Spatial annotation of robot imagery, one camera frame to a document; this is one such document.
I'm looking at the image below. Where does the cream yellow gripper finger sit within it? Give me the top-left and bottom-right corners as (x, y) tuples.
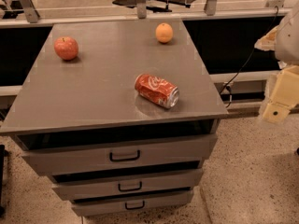
(261, 65), (299, 123)

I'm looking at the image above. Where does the red apple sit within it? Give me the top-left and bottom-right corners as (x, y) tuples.
(54, 36), (78, 61)

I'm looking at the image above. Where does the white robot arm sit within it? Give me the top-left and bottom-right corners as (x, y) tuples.
(254, 3), (299, 123)

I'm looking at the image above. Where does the grey metal railing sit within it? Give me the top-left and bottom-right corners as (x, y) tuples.
(0, 0), (299, 27)

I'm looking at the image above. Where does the red soda can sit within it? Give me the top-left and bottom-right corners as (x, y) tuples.
(135, 74), (179, 109)

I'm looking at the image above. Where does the orange fruit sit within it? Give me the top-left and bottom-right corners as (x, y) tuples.
(155, 23), (173, 43)

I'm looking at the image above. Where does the grey drawer cabinet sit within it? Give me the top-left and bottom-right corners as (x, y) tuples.
(1, 21), (227, 205)

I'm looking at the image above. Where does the bottom grey drawer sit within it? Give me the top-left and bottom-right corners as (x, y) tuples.
(72, 189), (193, 217)

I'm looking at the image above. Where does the grey drawer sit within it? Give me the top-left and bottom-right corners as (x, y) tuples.
(72, 189), (193, 217)
(52, 169), (203, 201)
(22, 134), (217, 175)

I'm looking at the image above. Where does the middle grey drawer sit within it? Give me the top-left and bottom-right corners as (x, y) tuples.
(52, 169), (203, 201)

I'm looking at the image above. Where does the top grey drawer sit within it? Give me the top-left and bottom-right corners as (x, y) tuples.
(22, 134), (217, 175)

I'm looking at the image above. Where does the black cable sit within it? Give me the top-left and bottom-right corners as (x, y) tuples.
(219, 5), (280, 109)

